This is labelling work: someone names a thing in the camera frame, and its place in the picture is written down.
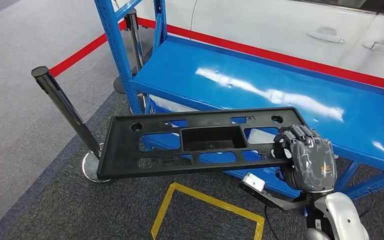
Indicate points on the white plastic bin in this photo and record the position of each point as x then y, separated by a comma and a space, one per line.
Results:
168, 104

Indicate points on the blue metal shelf rack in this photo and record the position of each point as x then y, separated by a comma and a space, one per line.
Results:
178, 66

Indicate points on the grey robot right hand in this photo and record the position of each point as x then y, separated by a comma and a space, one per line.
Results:
314, 165

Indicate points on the yellow floor tape square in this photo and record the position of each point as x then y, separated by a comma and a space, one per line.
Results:
212, 202

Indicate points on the black plastic plate holder part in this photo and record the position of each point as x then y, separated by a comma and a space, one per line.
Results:
122, 149

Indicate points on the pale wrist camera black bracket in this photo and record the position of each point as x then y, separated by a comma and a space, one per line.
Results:
253, 182

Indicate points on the chrome stanchion post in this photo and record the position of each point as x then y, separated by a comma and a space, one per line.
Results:
135, 39
66, 109

